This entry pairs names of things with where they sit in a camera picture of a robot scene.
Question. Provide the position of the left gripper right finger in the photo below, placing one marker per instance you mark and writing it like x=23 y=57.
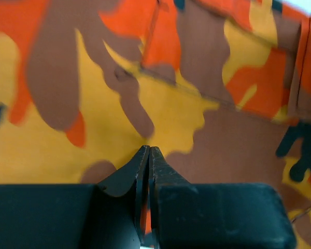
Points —
x=160 y=173

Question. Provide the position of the orange camouflage trousers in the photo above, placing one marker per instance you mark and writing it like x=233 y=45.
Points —
x=222 y=87

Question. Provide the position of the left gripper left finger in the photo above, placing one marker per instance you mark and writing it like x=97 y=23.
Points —
x=123 y=207

